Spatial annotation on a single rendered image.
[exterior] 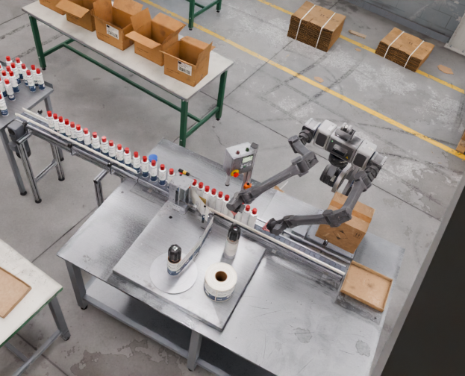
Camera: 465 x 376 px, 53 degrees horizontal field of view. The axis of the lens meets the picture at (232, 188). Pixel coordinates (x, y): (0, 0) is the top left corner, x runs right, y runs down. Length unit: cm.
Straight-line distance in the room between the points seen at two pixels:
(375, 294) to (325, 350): 57
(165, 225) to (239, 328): 88
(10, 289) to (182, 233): 113
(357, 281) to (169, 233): 134
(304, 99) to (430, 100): 173
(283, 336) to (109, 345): 144
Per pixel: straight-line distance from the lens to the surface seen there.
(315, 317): 316
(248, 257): 321
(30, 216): 458
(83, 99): 562
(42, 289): 322
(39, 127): 403
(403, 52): 704
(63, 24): 539
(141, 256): 316
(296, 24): 691
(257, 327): 304
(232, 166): 299
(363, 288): 337
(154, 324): 366
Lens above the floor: 358
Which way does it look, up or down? 50 degrees down
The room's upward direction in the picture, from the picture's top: 11 degrees clockwise
